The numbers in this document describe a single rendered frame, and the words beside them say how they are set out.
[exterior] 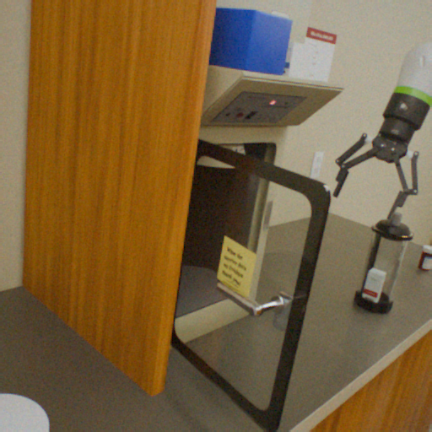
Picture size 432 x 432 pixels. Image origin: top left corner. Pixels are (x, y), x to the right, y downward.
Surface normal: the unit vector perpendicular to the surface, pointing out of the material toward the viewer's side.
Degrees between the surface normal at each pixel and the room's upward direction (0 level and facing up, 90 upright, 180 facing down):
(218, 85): 90
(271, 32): 90
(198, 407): 0
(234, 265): 90
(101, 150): 90
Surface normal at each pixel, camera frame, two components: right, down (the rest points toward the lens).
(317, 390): 0.15, -0.94
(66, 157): -0.68, 0.12
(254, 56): 0.72, 0.31
